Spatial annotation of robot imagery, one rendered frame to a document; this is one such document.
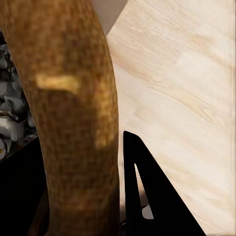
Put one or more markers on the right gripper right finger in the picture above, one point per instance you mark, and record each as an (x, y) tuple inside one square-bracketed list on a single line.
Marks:
[(171, 215)]

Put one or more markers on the popcorn bag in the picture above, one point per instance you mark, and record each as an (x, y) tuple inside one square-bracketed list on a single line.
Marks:
[(63, 60)]

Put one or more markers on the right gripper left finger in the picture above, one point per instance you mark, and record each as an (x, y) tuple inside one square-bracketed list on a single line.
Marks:
[(22, 183)]

